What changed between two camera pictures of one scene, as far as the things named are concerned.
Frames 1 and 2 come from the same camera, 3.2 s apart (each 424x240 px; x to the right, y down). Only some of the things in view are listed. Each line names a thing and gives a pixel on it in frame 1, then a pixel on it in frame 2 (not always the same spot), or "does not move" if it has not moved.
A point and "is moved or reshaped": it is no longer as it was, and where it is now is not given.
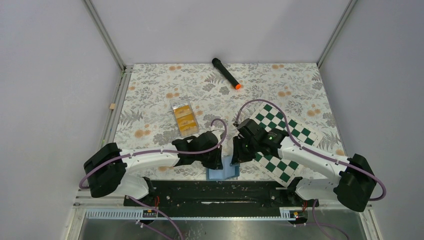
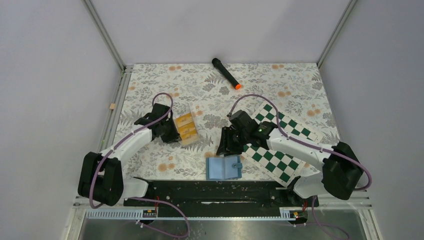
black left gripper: x=217 y=163 to x=175 y=137
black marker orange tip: x=226 y=73 does not move
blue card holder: x=228 y=171 does not move
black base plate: x=219 y=194 does not move
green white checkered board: x=282 y=170 does not move
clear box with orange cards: x=187 y=123 is moved or reshaped
